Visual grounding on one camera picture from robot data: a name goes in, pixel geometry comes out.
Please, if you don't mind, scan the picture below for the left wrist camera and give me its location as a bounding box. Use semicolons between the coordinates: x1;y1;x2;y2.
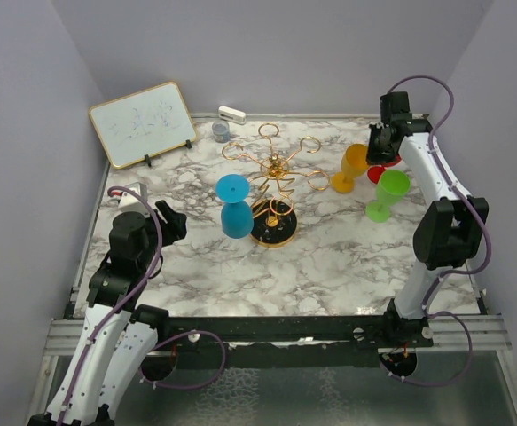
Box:
110;182;149;217

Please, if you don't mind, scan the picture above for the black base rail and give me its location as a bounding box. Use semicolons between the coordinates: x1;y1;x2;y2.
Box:
127;305;436;383

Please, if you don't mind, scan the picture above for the gold-framed whiteboard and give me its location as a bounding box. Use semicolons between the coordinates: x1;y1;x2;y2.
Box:
89;82;197;170

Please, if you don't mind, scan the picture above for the yellow wine glass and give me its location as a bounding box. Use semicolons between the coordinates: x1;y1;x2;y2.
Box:
331;144;369;193

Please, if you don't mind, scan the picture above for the white stapler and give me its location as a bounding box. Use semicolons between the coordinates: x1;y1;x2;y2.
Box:
217;106;247;125

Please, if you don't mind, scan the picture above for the red wine glass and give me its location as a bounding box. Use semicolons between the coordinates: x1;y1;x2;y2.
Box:
366;155;402;185

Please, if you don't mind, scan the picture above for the green wine glass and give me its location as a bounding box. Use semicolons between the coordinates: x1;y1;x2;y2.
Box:
365;170;411;223

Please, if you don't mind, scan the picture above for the blue wine glass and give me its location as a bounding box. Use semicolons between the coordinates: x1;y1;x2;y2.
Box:
215;174;254;239

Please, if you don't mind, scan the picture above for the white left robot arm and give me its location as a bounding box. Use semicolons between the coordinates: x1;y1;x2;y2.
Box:
28;201;187;425

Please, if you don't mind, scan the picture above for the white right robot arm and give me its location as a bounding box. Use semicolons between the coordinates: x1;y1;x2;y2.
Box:
365;91;489;347

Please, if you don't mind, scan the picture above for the gold wire glass rack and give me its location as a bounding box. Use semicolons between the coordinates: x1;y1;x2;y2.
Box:
221;122;331;249

